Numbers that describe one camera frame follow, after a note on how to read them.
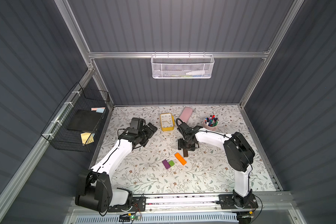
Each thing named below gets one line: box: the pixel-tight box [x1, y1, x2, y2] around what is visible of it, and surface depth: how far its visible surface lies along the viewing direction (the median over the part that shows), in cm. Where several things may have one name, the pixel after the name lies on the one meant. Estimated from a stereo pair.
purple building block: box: [161, 159, 171, 170], surface depth 89 cm
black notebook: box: [66, 109, 103, 133], surface depth 76 cm
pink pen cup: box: [202, 114, 220, 132], surface depth 96 cm
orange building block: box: [174, 152, 188, 166], surface depth 93 cm
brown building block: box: [182, 148, 189, 158], surface depth 93 cm
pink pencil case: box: [179, 106, 193, 124], surface depth 114 cm
